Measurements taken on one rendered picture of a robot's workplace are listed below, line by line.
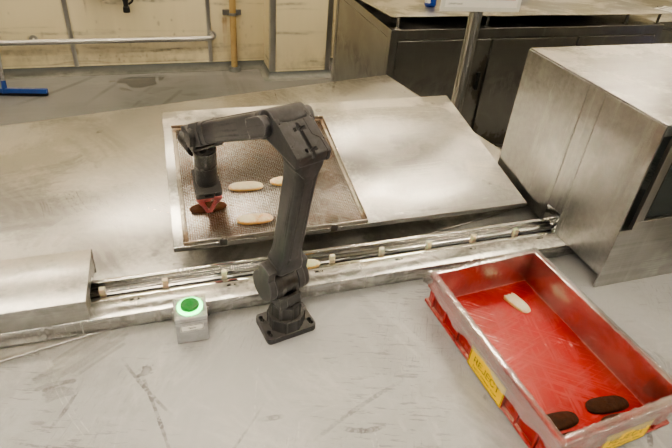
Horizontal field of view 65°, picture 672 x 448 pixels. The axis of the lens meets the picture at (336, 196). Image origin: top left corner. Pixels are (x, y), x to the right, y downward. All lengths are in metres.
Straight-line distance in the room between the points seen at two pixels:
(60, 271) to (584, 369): 1.20
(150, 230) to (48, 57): 3.59
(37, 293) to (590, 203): 1.35
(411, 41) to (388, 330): 2.08
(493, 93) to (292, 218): 2.61
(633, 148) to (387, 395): 0.81
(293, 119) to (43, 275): 0.70
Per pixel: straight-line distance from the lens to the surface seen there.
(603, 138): 1.50
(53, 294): 1.30
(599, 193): 1.53
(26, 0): 4.94
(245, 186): 1.54
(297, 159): 0.91
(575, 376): 1.34
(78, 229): 1.64
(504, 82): 3.51
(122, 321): 1.30
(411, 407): 1.17
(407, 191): 1.62
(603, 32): 3.82
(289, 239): 1.06
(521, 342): 1.36
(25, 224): 1.71
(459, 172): 1.75
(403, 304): 1.36
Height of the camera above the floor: 1.76
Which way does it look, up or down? 34 degrees down
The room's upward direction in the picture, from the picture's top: 5 degrees clockwise
